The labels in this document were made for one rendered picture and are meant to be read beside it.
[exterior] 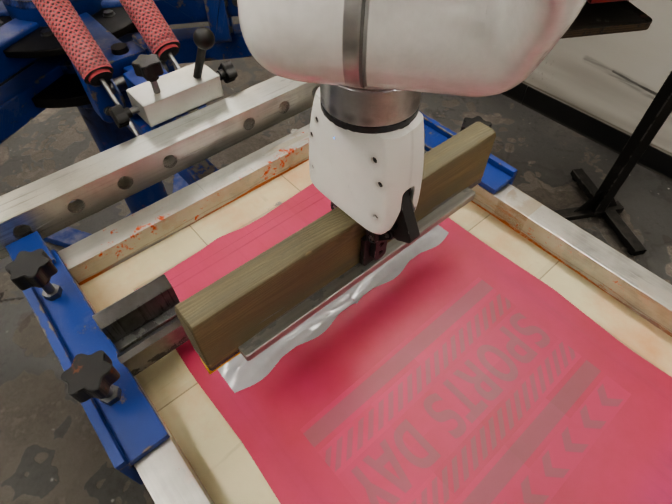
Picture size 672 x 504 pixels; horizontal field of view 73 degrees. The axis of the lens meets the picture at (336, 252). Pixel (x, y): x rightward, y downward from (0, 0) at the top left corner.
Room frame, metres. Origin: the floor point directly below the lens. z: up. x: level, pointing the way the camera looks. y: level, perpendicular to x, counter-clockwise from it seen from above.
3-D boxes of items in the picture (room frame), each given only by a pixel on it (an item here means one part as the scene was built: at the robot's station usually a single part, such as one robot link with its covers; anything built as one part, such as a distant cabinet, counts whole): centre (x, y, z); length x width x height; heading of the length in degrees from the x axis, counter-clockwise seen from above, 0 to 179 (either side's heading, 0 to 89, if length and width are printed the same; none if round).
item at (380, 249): (0.28, -0.05, 1.11); 0.03 x 0.03 x 0.07; 41
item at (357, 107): (0.31, -0.02, 1.26); 0.09 x 0.07 x 0.03; 41
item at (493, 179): (0.59, -0.14, 0.98); 0.30 x 0.05 x 0.07; 41
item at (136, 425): (0.23, 0.28, 0.98); 0.30 x 0.05 x 0.07; 41
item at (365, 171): (0.30, -0.03, 1.20); 0.10 x 0.07 x 0.11; 41
